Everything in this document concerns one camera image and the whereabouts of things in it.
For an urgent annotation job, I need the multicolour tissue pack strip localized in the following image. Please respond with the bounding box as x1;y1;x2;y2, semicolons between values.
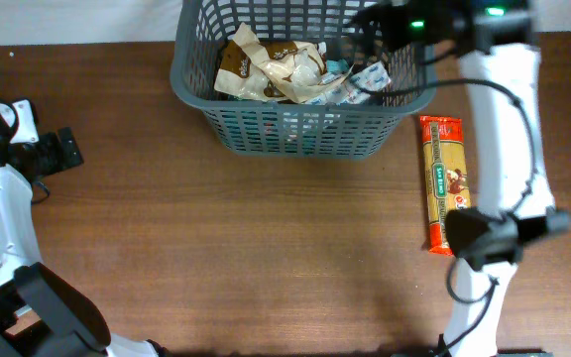
305;60;392;105

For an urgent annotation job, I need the San Remo spaghetti packet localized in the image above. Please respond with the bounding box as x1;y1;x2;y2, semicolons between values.
419;115;471;256

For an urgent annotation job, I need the grey plastic basket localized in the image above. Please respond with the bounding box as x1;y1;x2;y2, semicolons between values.
170;0;436;160

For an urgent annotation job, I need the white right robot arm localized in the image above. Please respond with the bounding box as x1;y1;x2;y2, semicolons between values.
350;0;571;356

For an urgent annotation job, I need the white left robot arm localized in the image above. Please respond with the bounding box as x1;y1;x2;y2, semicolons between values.
0;98;169;357

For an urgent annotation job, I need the beige Pantree mushroom pouch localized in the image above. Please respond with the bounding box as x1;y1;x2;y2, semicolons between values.
214;23;287;102

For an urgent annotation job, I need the teal tissue packet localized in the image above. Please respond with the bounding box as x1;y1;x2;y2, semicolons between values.
326;59;351;74

